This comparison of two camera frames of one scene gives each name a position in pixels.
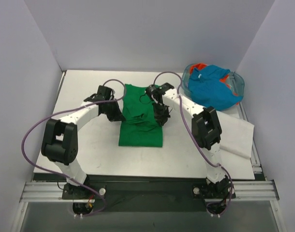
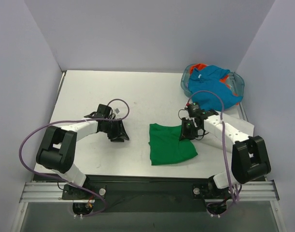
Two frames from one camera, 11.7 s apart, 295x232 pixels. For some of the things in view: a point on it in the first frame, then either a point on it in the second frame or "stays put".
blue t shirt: [206, 89] stays put
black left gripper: [114, 111] → [117, 129]
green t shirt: [140, 128] → [166, 148]
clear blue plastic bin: [237, 83] stays put
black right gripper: [160, 113] → [187, 128]
